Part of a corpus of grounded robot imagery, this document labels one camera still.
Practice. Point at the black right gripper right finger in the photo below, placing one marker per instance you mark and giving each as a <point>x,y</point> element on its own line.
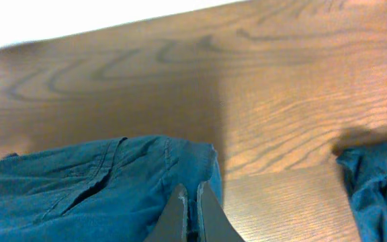
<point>213,224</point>

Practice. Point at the dark blue shorts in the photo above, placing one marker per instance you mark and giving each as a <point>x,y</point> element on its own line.
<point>365,178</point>
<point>105,190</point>

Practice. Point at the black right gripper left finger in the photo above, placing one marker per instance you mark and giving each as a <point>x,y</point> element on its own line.
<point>172,223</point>

